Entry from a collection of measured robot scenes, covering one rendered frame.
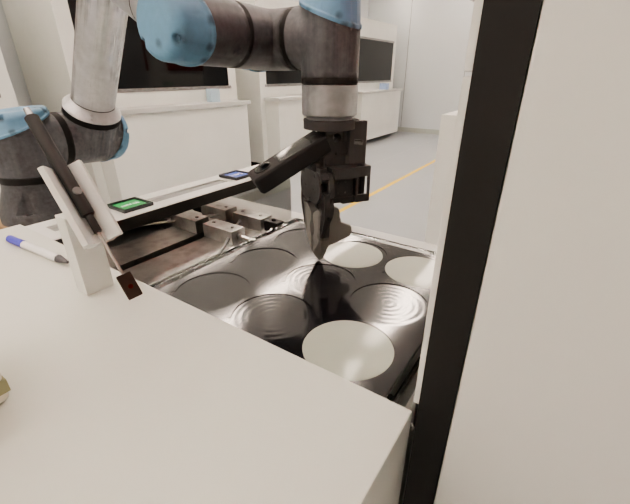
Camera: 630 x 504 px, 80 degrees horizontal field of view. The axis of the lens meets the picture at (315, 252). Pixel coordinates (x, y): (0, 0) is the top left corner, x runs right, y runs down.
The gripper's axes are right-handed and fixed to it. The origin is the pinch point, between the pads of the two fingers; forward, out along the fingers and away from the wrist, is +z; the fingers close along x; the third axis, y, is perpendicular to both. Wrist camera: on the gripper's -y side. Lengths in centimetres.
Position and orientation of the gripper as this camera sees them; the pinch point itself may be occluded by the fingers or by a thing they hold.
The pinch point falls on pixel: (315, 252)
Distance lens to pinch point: 59.8
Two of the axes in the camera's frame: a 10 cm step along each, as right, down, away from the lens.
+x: -3.9, -3.9, 8.3
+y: 9.2, -1.7, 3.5
